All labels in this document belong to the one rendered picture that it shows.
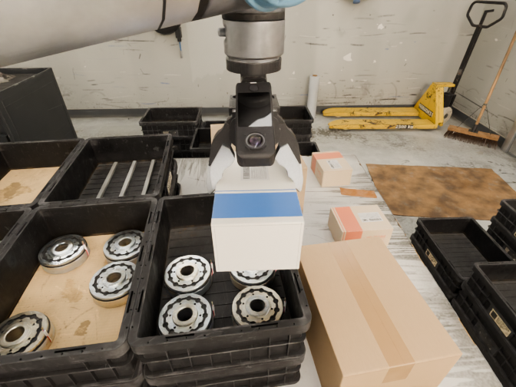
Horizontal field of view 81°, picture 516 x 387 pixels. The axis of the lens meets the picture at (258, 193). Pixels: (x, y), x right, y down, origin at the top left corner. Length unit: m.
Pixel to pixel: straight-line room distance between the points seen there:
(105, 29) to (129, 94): 3.90
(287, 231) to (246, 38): 0.24
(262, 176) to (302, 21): 3.33
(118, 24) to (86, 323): 0.63
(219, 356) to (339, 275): 0.30
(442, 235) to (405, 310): 1.24
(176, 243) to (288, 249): 0.46
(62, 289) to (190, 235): 0.31
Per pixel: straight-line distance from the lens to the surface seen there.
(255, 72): 0.39
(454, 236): 1.94
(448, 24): 4.32
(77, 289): 0.81
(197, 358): 0.62
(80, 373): 0.66
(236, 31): 0.39
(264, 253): 0.43
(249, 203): 0.42
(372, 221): 1.01
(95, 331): 0.72
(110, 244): 0.84
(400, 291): 0.73
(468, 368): 0.89
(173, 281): 0.70
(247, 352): 0.61
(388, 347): 0.64
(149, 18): 0.20
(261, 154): 0.34
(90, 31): 0.19
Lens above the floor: 1.39
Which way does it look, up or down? 35 degrees down
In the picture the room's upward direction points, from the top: straight up
